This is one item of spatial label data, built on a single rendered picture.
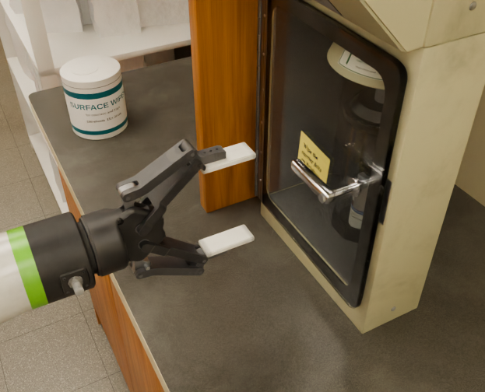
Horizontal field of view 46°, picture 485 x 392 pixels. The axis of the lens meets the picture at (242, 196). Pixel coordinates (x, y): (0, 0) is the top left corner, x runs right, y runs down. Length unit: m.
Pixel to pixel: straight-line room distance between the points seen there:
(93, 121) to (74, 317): 1.06
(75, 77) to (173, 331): 0.62
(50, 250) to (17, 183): 2.26
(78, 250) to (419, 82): 0.41
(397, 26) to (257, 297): 0.53
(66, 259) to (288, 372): 0.39
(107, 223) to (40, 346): 1.53
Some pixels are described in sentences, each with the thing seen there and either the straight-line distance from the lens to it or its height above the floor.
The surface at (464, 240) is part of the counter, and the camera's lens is 1.12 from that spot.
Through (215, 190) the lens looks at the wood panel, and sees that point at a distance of 1.07.
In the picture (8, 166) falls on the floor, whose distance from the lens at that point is 3.03.
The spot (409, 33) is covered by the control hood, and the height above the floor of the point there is 1.43.
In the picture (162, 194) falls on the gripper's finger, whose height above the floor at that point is 1.25.
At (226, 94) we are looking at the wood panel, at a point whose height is 1.19.
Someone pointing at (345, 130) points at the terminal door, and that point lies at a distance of 0.74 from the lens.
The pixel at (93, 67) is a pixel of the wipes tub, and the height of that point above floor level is 1.09.
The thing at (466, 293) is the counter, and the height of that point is 0.94.
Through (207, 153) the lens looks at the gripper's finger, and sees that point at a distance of 0.66.
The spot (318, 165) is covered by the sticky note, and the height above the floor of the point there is 1.18.
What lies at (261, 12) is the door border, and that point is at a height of 1.34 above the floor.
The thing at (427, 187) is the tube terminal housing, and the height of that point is 1.21.
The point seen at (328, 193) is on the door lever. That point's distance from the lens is 0.73.
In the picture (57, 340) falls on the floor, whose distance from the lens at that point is 2.16.
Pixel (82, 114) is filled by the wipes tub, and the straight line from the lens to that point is 1.31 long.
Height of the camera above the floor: 1.66
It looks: 39 degrees down
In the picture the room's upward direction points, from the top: straight up
